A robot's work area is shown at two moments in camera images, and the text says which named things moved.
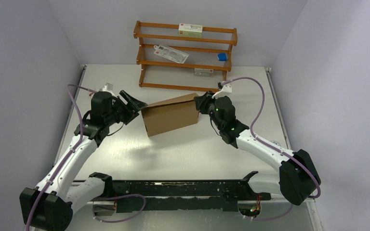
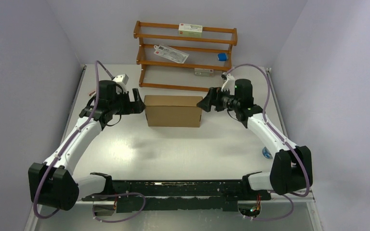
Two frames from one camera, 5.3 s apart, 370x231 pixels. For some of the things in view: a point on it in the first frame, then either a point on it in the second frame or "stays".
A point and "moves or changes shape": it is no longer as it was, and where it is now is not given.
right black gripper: x=202 y=102 → x=213 y=96
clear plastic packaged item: x=170 y=54 stays
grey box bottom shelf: x=202 y=71 stays
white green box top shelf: x=190 y=30 stays
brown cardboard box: x=171 y=114 moves or changes shape
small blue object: x=222 y=57 stays
